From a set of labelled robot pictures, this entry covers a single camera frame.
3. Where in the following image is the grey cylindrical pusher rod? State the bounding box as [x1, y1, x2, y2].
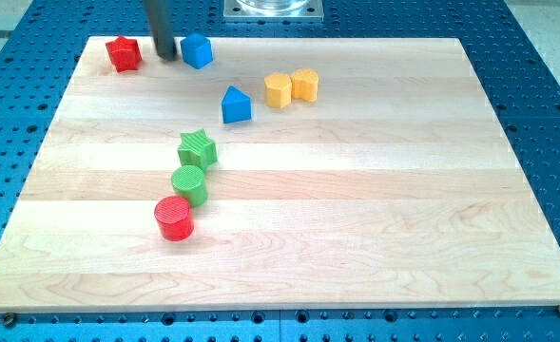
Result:
[143, 0, 178, 61]

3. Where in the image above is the blue cube block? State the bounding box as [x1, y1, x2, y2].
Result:
[180, 32, 213, 69]

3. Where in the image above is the yellow hexagon block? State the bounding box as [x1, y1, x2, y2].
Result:
[263, 72, 292, 108]

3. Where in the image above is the red star block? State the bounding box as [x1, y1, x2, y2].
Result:
[105, 35, 142, 72]

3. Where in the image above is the blue triangle block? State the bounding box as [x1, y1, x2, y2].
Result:
[222, 85, 252, 124]

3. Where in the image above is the green star block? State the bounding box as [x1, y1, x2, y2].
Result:
[177, 129, 218, 172]

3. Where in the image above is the yellow heart block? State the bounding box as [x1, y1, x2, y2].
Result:
[291, 68, 319, 103]

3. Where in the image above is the green cylinder block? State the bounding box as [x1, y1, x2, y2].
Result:
[170, 165, 208, 207]

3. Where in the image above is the red cylinder block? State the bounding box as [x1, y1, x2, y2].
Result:
[154, 196, 194, 241]

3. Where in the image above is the wooden board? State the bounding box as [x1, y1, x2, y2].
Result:
[0, 36, 560, 314]

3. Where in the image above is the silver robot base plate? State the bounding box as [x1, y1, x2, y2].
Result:
[222, 0, 324, 23]

